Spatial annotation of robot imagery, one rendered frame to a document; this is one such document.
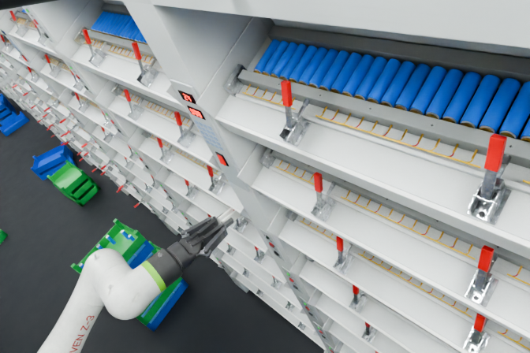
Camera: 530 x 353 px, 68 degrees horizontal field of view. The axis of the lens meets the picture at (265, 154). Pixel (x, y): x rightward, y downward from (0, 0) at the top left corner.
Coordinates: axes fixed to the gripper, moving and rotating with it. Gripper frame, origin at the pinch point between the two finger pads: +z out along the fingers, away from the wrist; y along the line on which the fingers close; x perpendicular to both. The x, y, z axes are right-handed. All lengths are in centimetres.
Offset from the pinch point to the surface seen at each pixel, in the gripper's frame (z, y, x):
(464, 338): -1, 68, 11
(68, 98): -1, -114, 13
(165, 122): -2.7, -13.0, 30.9
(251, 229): 3.9, 3.7, -6.6
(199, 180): -1.2, -8.5, 11.1
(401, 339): 2, 55, -8
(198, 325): -9, -55, -105
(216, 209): 3.2, -13.2, -7.0
